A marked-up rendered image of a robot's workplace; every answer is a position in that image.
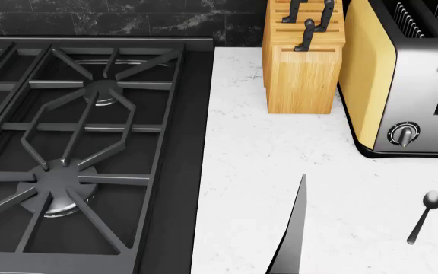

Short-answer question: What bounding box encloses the dark metal spoon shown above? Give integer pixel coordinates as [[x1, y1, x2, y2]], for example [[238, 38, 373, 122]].
[[406, 190, 438, 246]]

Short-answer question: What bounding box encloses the black gas cooktop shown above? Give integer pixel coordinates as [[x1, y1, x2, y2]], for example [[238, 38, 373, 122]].
[[0, 35, 215, 274]]

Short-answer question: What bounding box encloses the large round gas burner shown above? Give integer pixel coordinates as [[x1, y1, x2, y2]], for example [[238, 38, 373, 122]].
[[16, 158, 100, 219]]

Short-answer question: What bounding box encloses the wooden knife block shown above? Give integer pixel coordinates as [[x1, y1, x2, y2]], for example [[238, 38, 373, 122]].
[[261, 0, 347, 115]]

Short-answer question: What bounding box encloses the steel toaster dial knob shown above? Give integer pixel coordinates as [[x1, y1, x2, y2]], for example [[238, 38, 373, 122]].
[[387, 121, 422, 148]]

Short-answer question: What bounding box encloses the black-handled knife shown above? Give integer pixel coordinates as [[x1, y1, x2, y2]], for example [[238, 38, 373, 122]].
[[294, 18, 316, 53], [281, 0, 308, 24], [313, 0, 336, 33]]

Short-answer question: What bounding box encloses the large black cast-iron grate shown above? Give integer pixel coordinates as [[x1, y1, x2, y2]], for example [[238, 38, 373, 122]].
[[0, 43, 186, 257]]

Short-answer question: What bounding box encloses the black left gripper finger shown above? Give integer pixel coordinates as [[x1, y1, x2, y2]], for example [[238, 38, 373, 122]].
[[265, 174, 308, 274]]

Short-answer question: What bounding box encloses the small round gas burner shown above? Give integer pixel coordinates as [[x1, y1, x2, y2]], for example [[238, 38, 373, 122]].
[[83, 79, 125, 107]]

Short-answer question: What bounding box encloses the yellow and steel toaster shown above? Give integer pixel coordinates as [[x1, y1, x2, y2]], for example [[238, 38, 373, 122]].
[[337, 0, 438, 160]]

